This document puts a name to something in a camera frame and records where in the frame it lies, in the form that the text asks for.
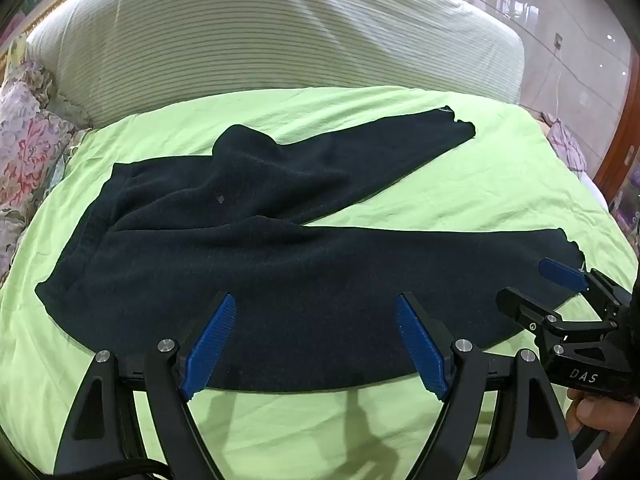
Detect wooden door frame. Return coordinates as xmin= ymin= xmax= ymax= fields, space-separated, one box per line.
xmin=592 ymin=55 xmax=640 ymax=211

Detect green bed sheet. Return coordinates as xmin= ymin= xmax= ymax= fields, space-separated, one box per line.
xmin=0 ymin=85 xmax=638 ymax=480

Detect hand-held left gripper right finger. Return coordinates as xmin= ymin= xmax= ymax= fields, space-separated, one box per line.
xmin=395 ymin=294 xmax=583 ymax=480

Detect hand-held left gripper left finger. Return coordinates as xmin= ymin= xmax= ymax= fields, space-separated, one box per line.
xmin=54 ymin=292 xmax=237 ymax=480

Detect black pants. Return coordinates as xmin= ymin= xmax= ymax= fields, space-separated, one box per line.
xmin=35 ymin=105 xmax=587 ymax=394

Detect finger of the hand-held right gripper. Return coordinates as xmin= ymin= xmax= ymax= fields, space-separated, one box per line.
xmin=495 ymin=286 xmax=618 ymax=348
xmin=539 ymin=257 xmax=635 ymax=318

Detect floral cloth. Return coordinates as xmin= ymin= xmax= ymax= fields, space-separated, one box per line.
xmin=542 ymin=112 xmax=589 ymax=176

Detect person's right hand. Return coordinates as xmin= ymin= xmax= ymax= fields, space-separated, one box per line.
xmin=566 ymin=389 xmax=628 ymax=435

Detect floral pillow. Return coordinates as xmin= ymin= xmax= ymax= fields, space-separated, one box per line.
xmin=0 ymin=60 xmax=94 ymax=283

